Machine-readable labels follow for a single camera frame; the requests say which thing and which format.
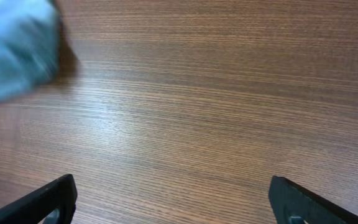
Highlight light blue denim shorts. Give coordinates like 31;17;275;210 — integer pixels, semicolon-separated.
0;0;60;101

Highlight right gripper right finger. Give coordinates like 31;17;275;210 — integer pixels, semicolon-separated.
268;175;358;224

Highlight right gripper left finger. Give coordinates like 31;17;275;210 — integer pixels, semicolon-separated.
0;174;77;224

